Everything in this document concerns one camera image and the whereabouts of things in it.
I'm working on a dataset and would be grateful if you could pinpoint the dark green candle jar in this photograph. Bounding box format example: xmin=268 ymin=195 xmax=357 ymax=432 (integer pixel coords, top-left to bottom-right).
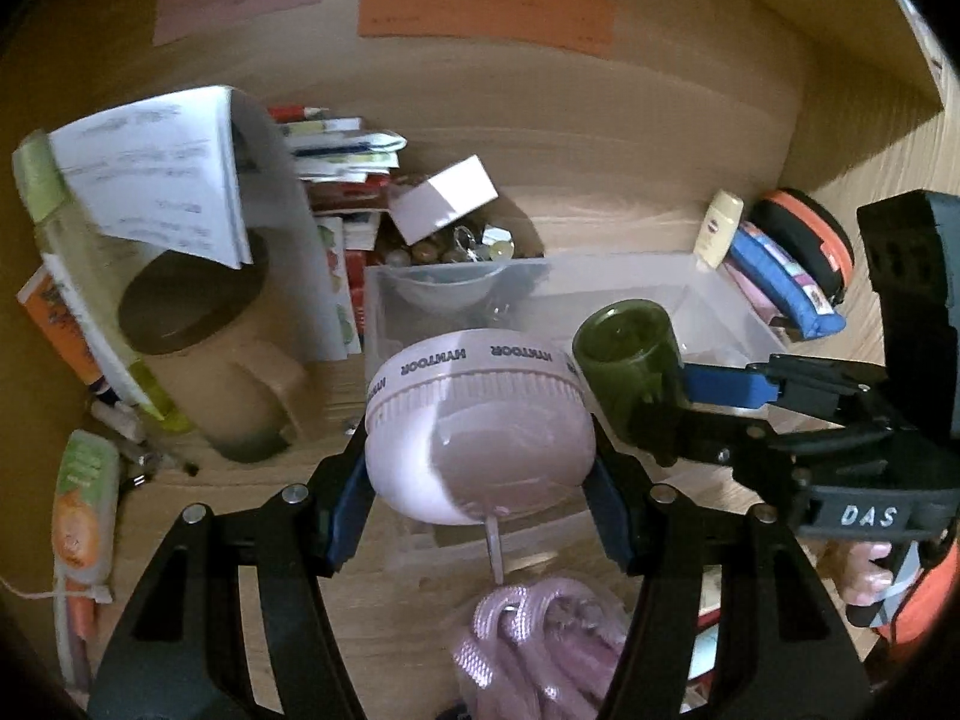
xmin=573 ymin=299 xmax=686 ymax=444

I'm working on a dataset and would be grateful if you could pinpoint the pink rope bundle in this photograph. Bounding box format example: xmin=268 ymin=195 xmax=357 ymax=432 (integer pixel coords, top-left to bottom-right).
xmin=447 ymin=575 xmax=640 ymax=720

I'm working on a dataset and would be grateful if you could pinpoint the right hand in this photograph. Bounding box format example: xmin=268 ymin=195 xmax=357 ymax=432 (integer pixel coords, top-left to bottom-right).
xmin=817 ymin=541 xmax=893 ymax=608

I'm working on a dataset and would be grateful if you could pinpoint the clear plastic storage bin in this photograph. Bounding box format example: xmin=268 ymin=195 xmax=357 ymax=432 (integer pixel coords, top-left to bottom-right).
xmin=364 ymin=254 xmax=782 ymax=385

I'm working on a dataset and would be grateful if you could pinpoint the blue patchwork pouch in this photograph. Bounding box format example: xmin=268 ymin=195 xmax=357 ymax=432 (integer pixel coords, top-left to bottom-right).
xmin=729 ymin=221 xmax=846 ymax=340

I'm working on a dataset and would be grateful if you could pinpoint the cream lotion bottle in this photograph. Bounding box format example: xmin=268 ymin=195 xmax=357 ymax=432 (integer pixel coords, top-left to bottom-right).
xmin=693 ymin=190 xmax=743 ymax=270

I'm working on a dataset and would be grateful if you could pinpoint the black orange round case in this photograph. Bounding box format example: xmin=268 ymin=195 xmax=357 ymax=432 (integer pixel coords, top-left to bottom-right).
xmin=748 ymin=187 xmax=856 ymax=305

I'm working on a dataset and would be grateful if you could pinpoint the orange-label wipes pack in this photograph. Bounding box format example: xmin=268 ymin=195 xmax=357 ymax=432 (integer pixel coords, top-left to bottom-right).
xmin=52 ymin=429 xmax=121 ymax=585

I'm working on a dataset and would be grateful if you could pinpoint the small glass bowl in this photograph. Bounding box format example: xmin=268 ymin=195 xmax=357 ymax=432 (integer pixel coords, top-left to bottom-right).
xmin=384 ymin=262 xmax=506 ymax=316

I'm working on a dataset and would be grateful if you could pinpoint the brown ceramic mug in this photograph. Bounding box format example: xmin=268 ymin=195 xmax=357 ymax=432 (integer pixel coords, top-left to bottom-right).
xmin=117 ymin=231 xmax=313 ymax=463

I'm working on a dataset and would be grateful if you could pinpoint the small white cardboard box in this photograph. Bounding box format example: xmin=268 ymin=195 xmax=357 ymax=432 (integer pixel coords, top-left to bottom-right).
xmin=387 ymin=156 xmax=498 ymax=245

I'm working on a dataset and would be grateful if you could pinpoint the orange book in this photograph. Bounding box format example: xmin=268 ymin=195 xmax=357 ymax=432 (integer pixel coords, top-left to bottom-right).
xmin=16 ymin=265 xmax=103 ymax=388

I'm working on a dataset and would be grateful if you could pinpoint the yellow-green spray bottle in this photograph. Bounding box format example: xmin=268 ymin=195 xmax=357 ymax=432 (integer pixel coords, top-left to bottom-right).
xmin=11 ymin=130 xmax=192 ymax=434

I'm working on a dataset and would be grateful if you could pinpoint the stack of books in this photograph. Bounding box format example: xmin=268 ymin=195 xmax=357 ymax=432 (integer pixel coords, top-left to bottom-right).
xmin=268 ymin=106 xmax=407 ymax=355

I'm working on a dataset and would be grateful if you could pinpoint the white handwritten paper sheet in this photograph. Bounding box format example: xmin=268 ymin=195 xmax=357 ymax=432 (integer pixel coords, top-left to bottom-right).
xmin=50 ymin=86 xmax=252 ymax=270

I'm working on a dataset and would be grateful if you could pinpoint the orange sticky note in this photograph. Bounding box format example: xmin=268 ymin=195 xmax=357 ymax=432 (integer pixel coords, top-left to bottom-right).
xmin=358 ymin=0 xmax=615 ymax=57

